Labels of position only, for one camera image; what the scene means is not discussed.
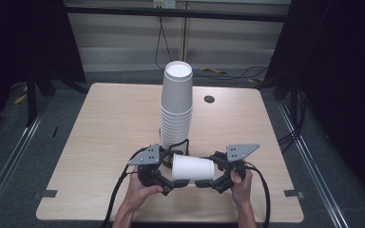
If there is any metal floor rail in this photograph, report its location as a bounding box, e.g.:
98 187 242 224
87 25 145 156
277 99 351 228
0 94 50 219

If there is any black socket cable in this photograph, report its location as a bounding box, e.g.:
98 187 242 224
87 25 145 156
154 15 174 70

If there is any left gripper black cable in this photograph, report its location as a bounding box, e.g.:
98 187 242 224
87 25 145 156
101 146 150 228

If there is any black metal stand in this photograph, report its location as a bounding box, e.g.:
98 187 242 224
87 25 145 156
25 66 56 127

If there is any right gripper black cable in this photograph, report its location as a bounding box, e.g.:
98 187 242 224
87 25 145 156
244 161 272 228

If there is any person's right hand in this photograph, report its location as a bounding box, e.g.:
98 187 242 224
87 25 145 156
230 169 254 207

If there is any grey partition panel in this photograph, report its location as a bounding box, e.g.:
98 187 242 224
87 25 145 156
64 0 292 73

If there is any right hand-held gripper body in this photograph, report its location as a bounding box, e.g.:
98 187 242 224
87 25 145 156
213 142 260 195

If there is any person's left hand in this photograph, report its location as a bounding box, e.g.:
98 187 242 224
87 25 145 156
124 169 164 211

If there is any bundle of black cables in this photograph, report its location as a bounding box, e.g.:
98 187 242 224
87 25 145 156
276 89 309 155

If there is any grey table edge bracket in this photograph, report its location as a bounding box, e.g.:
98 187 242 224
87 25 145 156
40 189 59 200
282 189 305 200

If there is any yellow strap on floor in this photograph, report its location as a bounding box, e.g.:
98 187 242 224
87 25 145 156
200 66 229 76

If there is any stack of white cups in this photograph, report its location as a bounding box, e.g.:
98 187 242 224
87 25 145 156
159 60 194 150

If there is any white wall socket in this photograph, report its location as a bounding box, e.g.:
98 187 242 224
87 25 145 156
153 0 177 10

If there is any yellow tape strip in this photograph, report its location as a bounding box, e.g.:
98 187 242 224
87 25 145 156
12 85 29 105

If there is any black wire cup holder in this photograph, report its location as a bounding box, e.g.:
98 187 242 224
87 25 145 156
157 138 191 169

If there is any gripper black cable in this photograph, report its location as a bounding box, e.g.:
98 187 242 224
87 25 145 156
101 146 150 228
244 161 272 228

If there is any white paper cup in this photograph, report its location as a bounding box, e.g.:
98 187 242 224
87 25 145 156
171 153 216 183

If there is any black floor cable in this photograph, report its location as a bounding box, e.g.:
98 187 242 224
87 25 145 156
192 65 269 81

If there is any black curtain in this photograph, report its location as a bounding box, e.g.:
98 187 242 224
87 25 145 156
264 0 365 200
0 0 87 141

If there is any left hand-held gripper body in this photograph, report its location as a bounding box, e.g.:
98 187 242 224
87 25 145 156
127 143 174 195

